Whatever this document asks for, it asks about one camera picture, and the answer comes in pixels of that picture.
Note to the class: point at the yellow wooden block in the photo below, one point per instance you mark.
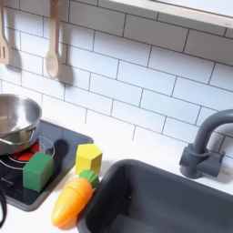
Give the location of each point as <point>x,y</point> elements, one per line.
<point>88,157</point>

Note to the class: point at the orange toy carrot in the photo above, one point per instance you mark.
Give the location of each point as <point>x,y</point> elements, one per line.
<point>71,198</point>

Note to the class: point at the green wooden block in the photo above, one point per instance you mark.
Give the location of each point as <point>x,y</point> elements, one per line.
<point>36,174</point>

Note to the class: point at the black toy stove top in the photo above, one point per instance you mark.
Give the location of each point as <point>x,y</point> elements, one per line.
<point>68,142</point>

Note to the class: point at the wooden spoon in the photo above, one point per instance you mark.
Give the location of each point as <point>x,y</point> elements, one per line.
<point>53,62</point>

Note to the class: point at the dark grey tap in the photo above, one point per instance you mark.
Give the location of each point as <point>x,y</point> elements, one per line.
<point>200,151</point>

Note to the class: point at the steel pot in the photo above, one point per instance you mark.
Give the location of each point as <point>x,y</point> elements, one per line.
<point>18,115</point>

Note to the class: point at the dark grey sink basin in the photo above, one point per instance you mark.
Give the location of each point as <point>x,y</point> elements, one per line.
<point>170,200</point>

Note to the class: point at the wooden window sill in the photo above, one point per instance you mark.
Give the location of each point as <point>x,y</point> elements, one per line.
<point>182,12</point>

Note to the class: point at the wooden slotted spatula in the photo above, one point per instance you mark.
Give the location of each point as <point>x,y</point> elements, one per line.
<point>3,51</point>

